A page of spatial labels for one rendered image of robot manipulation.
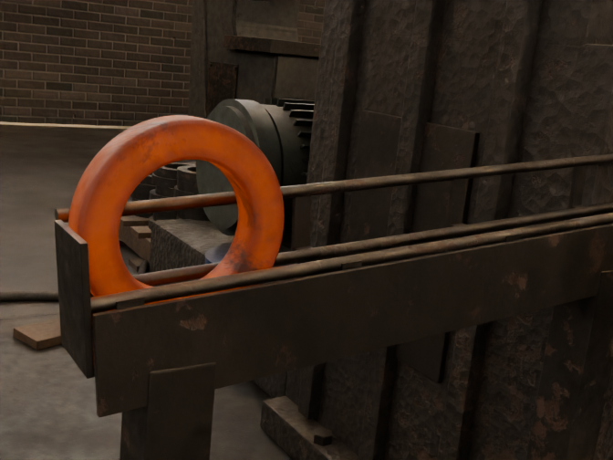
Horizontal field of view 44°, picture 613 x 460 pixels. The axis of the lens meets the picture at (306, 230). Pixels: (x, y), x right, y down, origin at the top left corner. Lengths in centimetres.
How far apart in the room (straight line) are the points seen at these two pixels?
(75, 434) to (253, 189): 114
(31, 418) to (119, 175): 123
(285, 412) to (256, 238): 104
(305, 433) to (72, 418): 52
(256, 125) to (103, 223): 142
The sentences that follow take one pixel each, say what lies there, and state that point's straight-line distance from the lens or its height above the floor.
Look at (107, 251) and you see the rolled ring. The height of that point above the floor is 66.
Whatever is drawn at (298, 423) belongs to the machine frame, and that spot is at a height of 7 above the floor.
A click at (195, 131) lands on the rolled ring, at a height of 75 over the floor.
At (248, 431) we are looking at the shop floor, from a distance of 174.
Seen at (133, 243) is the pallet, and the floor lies 5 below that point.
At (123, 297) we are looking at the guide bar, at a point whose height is 63.
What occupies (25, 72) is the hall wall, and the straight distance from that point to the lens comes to 680.
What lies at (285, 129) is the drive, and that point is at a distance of 206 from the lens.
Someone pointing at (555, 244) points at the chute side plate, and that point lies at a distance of 87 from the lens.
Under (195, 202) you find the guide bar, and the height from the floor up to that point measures 68.
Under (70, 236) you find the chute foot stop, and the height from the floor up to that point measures 67.
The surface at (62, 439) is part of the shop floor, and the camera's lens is 170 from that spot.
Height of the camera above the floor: 82
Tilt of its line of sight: 13 degrees down
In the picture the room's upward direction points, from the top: 6 degrees clockwise
